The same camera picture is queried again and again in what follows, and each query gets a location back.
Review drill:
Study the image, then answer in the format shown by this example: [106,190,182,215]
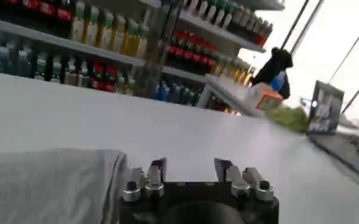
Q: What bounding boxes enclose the open grey laptop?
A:
[306,80,359,184]

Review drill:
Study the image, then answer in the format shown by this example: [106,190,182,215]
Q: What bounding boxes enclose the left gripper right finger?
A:
[214,157,275,203]

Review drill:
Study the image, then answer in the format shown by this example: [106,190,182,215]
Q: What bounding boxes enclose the black bag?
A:
[251,46,294,100]

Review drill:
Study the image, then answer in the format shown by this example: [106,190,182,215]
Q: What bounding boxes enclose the green cloth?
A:
[265,104,310,134]

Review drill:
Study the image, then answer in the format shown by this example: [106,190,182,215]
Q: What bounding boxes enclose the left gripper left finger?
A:
[123,157,168,203]

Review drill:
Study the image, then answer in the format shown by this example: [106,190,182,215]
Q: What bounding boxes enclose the metal shelf with bottles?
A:
[154,0,286,108]
[0,0,180,99]

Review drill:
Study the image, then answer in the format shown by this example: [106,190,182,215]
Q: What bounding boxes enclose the orange tissue box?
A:
[245,83,285,112]

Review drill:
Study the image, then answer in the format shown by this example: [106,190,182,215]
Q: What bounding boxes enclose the grey printed t-shirt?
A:
[0,147,129,224]

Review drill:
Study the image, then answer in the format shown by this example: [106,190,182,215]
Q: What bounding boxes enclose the blue water bottle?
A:
[270,71,287,93]

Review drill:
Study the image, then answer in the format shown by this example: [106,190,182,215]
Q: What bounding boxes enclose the white side table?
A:
[196,74,308,120]

